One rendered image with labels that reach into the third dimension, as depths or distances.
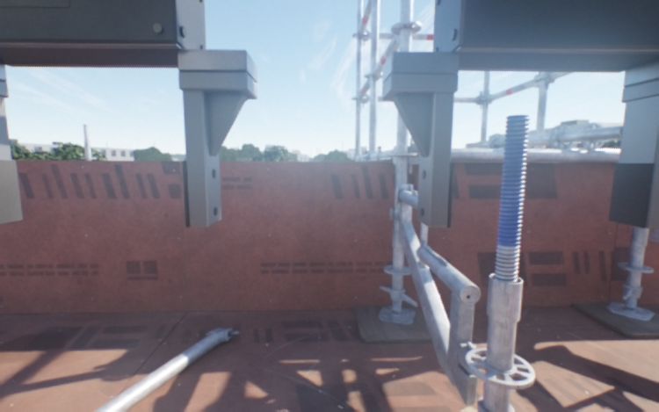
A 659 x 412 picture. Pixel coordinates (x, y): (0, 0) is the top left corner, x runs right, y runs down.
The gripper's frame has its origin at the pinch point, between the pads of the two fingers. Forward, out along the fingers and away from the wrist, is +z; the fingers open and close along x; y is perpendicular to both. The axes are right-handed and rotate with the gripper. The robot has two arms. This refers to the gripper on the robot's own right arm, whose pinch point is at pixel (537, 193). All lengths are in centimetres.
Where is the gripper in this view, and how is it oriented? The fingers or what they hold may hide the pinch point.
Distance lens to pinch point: 25.3
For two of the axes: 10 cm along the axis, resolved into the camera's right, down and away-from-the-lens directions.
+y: 0.2, 1.3, -9.9
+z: -0.1, 9.9, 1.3
